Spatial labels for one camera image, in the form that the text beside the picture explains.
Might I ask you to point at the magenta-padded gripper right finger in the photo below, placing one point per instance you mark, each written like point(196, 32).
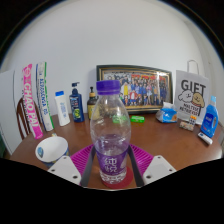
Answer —
point(159, 168)

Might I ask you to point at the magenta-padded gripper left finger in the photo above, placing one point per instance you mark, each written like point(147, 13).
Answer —
point(65, 168)

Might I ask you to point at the clear purple-capped water bottle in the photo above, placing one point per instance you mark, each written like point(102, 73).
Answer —
point(110, 140)

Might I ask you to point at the blue patterned paper cup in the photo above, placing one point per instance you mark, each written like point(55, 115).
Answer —
point(51, 150)

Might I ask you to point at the small brown snack packet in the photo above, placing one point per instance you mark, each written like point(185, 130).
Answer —
point(186, 126)

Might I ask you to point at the small green packet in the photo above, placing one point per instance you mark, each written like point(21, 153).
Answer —
point(137, 119)

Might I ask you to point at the blue white tissue pack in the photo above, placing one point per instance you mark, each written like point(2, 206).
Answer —
point(166, 114)

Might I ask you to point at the white remote control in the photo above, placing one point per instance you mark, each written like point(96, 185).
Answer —
point(205, 138)

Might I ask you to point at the white blue-capped lotion bottle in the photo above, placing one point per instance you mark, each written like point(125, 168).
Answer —
point(62, 110)

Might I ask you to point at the dark blue pump bottle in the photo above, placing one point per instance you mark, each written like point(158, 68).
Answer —
point(77, 106)

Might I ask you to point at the dark wooden chair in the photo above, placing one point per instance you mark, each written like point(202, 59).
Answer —
point(22, 118)

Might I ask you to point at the amber glass pump bottle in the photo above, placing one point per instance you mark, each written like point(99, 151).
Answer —
point(91, 106)

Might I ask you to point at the blue detergent bottle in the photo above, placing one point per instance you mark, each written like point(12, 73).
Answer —
point(210, 120)

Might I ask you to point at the tall white green box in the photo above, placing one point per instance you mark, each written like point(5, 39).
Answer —
point(45, 96)

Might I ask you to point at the tall pink printed box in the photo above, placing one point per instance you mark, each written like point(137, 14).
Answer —
point(32, 100)

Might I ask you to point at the framed group photo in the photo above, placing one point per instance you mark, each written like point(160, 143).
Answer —
point(146, 88)

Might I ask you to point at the white paper gift bag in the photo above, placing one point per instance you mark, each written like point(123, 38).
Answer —
point(193, 93)

